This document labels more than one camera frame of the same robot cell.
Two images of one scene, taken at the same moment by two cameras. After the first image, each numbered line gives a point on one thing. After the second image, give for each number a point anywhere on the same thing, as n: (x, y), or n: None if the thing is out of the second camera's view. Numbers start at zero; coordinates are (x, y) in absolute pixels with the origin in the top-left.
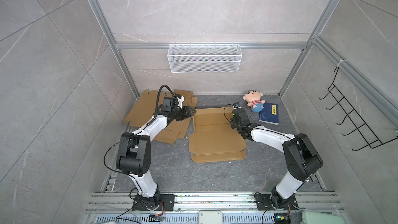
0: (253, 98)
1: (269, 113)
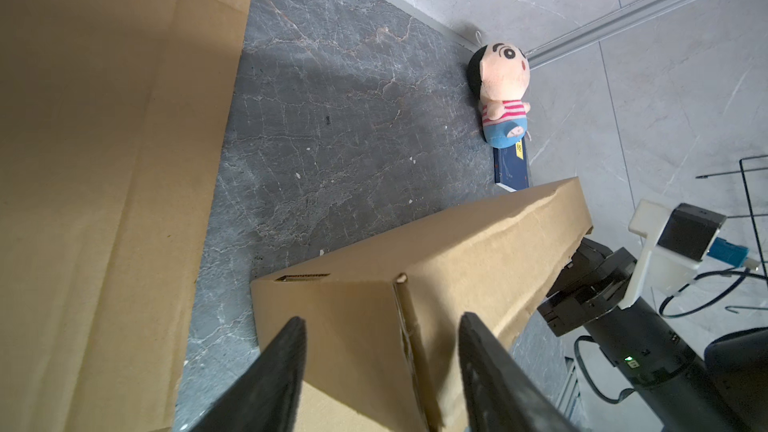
0: (500, 74)
1: (511, 166)
